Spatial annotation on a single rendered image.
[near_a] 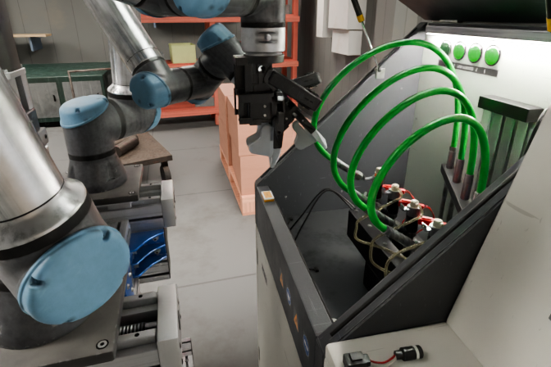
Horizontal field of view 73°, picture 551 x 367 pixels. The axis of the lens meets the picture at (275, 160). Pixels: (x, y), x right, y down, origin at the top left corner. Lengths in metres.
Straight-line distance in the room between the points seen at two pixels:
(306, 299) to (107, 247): 0.44
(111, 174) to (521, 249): 0.92
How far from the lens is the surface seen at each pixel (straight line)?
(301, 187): 1.25
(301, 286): 0.81
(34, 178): 0.43
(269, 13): 0.62
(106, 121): 1.05
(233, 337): 2.02
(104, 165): 1.07
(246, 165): 2.80
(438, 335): 0.73
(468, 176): 0.87
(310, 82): 0.83
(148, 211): 1.10
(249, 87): 0.65
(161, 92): 0.78
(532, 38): 0.95
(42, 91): 5.92
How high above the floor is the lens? 1.47
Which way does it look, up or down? 22 degrees down
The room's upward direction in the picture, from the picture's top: straight up
